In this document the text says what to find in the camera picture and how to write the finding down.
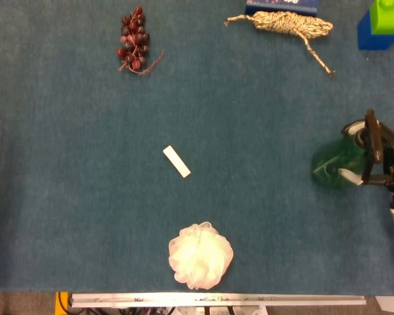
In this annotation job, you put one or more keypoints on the blue felt table cover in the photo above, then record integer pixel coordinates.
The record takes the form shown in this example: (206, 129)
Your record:
(85, 197)

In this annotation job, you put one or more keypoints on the blue toy building block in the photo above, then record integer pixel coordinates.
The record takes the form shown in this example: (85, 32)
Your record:
(371, 39)

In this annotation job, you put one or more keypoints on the yellow frame part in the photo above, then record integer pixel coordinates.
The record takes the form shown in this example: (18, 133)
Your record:
(62, 302)

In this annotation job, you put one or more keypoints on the blue printed box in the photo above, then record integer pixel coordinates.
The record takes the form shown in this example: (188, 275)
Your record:
(279, 5)

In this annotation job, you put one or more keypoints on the green toy building block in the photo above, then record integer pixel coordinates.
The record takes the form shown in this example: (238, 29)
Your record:
(389, 16)

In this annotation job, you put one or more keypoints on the white paper sheet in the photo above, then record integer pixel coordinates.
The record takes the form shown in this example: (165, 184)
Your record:
(392, 305)

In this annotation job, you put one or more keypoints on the white rectangular bar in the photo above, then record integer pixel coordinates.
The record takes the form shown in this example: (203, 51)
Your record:
(176, 161)

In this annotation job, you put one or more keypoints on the white mesh bath sponge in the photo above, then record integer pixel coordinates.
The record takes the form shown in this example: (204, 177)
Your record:
(200, 256)

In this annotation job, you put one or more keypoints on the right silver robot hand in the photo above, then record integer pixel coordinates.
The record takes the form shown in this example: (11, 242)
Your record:
(392, 164)

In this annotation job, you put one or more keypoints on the aluminium profile rail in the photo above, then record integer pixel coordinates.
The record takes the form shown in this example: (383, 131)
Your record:
(216, 300)

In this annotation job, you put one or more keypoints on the red grape bunch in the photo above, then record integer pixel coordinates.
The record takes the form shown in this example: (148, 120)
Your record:
(133, 36)

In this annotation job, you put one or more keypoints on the green plastic spray bottle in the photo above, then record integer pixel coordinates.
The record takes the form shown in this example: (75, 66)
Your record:
(335, 160)

